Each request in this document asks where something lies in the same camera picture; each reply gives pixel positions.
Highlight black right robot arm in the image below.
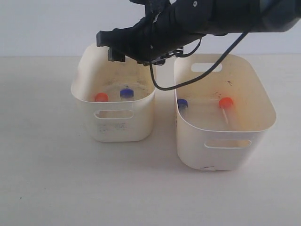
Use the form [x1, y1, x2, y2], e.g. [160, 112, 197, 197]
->
[96, 0, 301, 65]

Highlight cream plastic bin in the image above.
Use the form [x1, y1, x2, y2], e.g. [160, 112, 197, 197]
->
[174, 55, 277, 170]
[71, 43, 155, 142]

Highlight black cable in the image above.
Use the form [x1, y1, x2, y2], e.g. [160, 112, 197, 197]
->
[148, 30, 250, 91]

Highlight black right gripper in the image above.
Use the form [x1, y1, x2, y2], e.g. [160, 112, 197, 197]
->
[96, 0, 216, 64]

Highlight orange-capped tube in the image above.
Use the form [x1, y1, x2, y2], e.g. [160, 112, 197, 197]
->
[95, 93, 109, 102]
[219, 97, 239, 131]

